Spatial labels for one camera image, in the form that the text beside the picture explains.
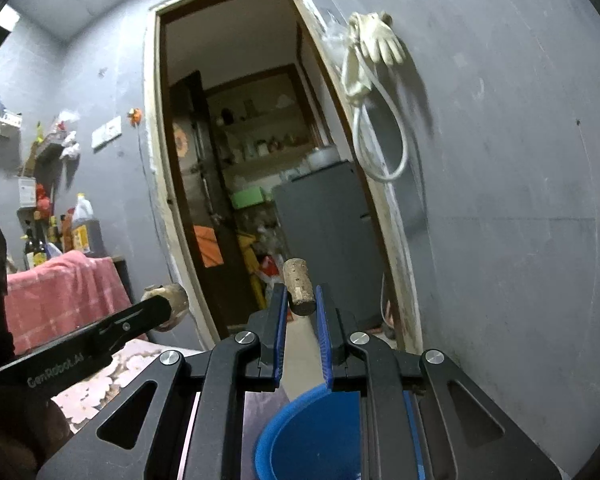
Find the white wall switch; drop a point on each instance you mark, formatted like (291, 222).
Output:
(106, 133)

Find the orange wall hook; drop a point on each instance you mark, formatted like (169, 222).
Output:
(135, 116)

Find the brown round lump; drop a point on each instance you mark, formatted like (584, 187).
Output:
(177, 300)

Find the white plastic bag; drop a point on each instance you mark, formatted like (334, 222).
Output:
(70, 147)

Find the blue plastic bucket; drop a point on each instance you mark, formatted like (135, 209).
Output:
(305, 440)

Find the metal pot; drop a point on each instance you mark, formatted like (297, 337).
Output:
(322, 156)

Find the wall rack with packets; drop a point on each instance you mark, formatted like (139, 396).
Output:
(50, 142)

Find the pink checked cloth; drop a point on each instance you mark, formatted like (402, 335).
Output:
(55, 290)

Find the grey washing machine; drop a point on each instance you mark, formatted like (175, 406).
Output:
(325, 220)

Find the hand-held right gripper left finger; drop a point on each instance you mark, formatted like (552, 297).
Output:
(280, 330)

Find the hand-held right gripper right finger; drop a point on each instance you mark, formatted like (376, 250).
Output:
(324, 335)

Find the orange bottle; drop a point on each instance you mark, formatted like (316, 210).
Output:
(68, 230)

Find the brown cork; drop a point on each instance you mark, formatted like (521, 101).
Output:
(300, 285)

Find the wooden door frame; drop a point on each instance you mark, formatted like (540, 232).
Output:
(152, 160)

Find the yellow bag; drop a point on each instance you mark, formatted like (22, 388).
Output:
(254, 270)

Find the person's left hand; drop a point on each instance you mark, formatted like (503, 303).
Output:
(25, 435)

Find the ceiling light panel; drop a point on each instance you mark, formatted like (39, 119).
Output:
(7, 17)

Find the red white sack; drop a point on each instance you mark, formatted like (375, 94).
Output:
(270, 272)

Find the cream rubber glove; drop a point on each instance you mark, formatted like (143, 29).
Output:
(380, 37)
(352, 77)

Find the orange paper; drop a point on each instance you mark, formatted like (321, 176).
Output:
(207, 246)

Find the pile of plastic bags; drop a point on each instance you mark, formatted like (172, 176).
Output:
(257, 222)

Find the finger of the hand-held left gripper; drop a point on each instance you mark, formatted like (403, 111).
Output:
(135, 322)

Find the white utensil holder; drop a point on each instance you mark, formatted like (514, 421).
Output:
(26, 192)

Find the dark sauce bottle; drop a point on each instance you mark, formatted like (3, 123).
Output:
(55, 232)
(32, 252)

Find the large oil bottle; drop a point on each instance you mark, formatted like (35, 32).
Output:
(87, 230)

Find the green box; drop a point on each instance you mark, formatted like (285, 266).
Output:
(247, 197)

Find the white wall basket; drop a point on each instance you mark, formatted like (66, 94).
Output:
(0, 120)

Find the wooden shelf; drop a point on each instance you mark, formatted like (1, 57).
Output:
(260, 117)

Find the dark wooden door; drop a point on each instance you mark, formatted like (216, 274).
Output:
(195, 185)

